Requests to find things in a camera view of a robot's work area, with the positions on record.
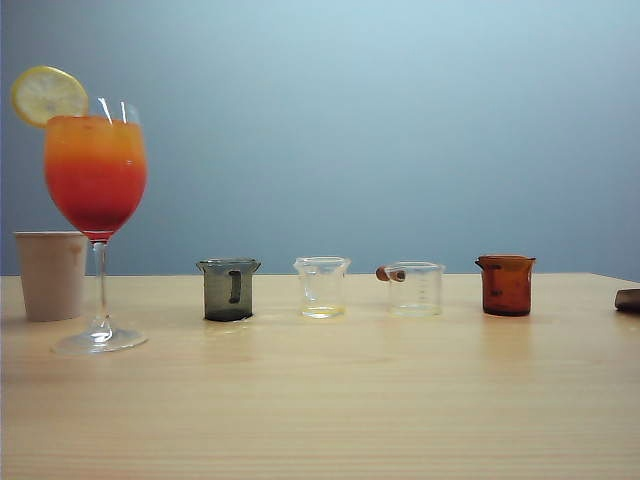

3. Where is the yellow lemon slice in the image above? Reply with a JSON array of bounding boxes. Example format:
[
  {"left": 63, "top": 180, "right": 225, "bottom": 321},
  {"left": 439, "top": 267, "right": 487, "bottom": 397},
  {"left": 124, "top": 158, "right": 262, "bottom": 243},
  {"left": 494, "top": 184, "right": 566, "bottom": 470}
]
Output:
[{"left": 10, "top": 65, "right": 90, "bottom": 129}]

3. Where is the smoky grey glass measuring cup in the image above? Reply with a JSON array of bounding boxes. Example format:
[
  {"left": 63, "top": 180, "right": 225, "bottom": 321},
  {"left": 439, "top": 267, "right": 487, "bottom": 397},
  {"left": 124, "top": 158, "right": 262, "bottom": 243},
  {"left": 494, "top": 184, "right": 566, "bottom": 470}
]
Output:
[{"left": 195, "top": 257, "right": 263, "bottom": 322}]

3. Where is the amber glass measuring cup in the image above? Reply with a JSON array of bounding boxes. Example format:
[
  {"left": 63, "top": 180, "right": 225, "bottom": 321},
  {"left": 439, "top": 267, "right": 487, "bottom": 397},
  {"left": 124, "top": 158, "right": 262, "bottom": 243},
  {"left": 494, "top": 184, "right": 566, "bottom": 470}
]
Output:
[{"left": 474, "top": 253, "right": 538, "bottom": 317}]

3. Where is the beige paper cup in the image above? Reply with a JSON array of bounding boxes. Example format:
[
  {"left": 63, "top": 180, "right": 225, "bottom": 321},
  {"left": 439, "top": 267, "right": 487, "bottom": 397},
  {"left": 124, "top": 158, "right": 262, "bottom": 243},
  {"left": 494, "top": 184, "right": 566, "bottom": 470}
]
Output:
[{"left": 13, "top": 230, "right": 90, "bottom": 323}]

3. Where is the clear glass beaker with spout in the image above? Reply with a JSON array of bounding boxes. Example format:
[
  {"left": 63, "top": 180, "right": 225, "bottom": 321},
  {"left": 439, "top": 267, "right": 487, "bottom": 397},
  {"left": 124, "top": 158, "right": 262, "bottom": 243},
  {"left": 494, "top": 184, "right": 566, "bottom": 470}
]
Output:
[{"left": 292, "top": 255, "right": 353, "bottom": 320}]

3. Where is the wine glass with orange-red drink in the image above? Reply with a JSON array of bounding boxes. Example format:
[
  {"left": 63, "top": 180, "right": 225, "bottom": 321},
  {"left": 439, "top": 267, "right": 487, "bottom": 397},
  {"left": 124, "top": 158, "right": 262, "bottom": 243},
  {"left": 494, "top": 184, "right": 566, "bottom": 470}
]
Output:
[{"left": 43, "top": 96, "right": 150, "bottom": 356}]

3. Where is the dark brown flat object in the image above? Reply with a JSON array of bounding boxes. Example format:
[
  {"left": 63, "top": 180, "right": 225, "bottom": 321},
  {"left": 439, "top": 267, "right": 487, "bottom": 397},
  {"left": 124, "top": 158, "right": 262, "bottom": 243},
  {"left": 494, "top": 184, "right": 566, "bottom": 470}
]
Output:
[{"left": 613, "top": 288, "right": 640, "bottom": 314}]

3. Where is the clear measuring cup wooden handle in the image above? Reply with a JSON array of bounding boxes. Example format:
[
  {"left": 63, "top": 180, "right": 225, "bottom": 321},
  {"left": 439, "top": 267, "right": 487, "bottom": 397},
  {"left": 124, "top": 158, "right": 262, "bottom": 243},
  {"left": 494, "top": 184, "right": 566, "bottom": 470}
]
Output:
[{"left": 375, "top": 260, "right": 447, "bottom": 319}]

